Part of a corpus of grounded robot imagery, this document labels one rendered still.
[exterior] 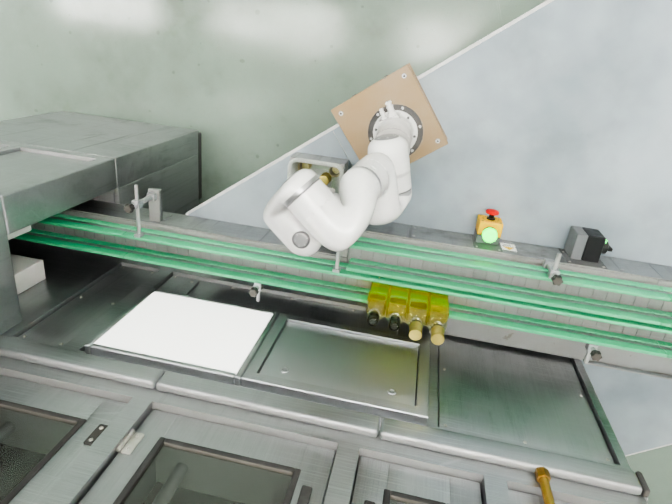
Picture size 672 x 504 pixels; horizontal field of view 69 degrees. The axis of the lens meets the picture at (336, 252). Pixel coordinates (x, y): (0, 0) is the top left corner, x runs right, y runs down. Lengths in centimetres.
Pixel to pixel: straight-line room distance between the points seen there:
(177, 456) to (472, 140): 114
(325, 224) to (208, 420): 58
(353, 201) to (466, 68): 71
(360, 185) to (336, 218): 8
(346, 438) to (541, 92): 106
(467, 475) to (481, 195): 81
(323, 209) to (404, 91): 60
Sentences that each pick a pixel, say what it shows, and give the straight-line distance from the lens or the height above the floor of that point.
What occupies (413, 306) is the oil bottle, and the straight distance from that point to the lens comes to 138.
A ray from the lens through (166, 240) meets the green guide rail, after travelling 165.
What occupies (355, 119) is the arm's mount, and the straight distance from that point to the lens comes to 146.
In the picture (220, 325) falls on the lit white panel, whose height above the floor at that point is 111.
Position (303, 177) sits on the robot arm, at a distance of 92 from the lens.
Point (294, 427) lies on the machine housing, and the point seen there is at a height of 141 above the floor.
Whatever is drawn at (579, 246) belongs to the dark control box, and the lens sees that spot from 160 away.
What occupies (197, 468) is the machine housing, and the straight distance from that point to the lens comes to 116.
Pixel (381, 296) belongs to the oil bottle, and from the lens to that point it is 139.
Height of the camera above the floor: 228
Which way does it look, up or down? 65 degrees down
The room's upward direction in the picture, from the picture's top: 153 degrees counter-clockwise
